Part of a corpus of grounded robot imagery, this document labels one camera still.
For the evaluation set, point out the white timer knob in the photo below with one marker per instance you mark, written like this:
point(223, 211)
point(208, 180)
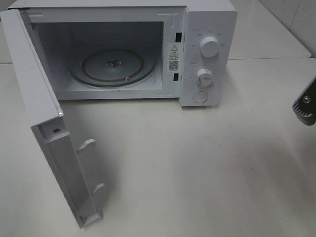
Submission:
point(204, 77)

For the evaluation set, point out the white microwave door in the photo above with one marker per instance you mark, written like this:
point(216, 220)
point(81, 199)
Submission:
point(46, 118)

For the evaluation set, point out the round white door button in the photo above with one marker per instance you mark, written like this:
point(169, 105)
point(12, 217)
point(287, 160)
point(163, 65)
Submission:
point(200, 97)

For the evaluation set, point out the glass microwave turntable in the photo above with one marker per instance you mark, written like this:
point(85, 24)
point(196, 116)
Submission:
point(112, 67)

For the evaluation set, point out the white warning label sticker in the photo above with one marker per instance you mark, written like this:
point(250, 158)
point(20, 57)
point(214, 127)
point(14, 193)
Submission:
point(174, 56)

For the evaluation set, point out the white microwave oven body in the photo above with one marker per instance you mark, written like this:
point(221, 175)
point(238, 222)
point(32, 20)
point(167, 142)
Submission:
point(67, 29)

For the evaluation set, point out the upper white power knob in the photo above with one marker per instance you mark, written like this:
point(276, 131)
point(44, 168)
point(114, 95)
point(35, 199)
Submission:
point(209, 46)

